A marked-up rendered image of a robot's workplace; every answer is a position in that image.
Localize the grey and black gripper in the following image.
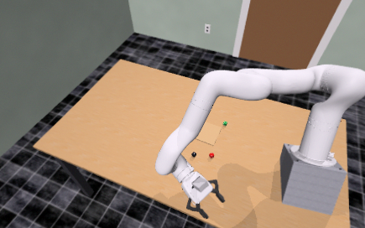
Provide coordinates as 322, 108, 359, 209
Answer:
181, 171, 225, 219

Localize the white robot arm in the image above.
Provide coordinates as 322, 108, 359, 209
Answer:
155, 65, 365, 183

